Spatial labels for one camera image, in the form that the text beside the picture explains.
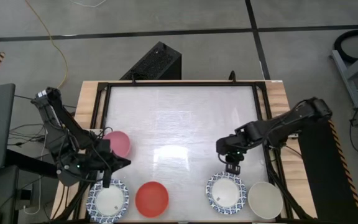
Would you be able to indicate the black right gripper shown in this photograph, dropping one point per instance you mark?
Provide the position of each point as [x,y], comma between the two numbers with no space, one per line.
[233,158]

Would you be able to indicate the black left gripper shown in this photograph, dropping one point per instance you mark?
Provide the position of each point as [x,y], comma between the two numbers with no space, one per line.
[104,155]

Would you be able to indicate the pink bowl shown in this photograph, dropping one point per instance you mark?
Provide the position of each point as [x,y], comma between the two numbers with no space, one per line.
[120,144]

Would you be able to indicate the blue patterned paper plate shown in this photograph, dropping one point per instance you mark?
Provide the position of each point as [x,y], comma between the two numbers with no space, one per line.
[109,202]
[226,194]

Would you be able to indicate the red bowl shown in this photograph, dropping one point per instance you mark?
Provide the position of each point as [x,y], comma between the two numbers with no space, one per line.
[152,199]

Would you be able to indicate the white bowl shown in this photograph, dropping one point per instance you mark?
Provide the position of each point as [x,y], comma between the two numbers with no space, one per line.
[265,200]

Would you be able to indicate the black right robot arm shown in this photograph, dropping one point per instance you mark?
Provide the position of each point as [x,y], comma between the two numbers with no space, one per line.
[291,121]

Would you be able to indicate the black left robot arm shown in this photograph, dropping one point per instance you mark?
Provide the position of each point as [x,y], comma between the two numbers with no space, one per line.
[64,124]

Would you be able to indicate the black computer tower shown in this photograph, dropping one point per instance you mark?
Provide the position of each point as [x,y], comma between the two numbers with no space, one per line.
[155,63]

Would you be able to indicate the grey metal stand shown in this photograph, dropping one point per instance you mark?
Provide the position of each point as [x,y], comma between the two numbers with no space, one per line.
[346,81]

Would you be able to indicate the black frame bracket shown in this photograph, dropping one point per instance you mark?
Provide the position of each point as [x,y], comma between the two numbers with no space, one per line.
[232,77]

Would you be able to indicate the black metal table frame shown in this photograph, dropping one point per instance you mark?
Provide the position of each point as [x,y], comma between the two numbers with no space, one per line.
[182,84]

